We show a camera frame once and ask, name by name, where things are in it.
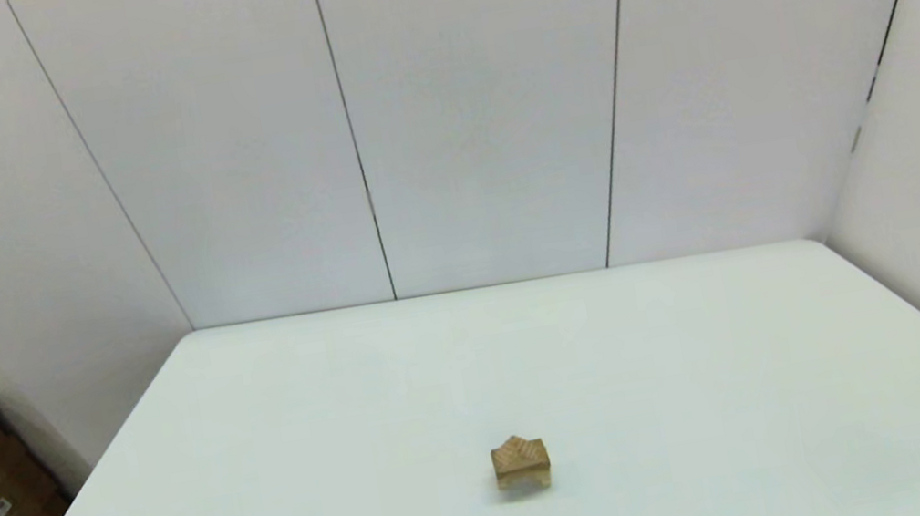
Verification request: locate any rectangular wooden building block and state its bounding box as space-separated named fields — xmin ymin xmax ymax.
xmin=490 ymin=441 xmax=553 ymax=484

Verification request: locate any arched wooden building block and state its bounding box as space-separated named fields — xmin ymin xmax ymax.
xmin=498 ymin=470 xmax=555 ymax=503

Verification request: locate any triangular wooden building block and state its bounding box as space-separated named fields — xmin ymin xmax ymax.
xmin=491 ymin=429 xmax=547 ymax=468

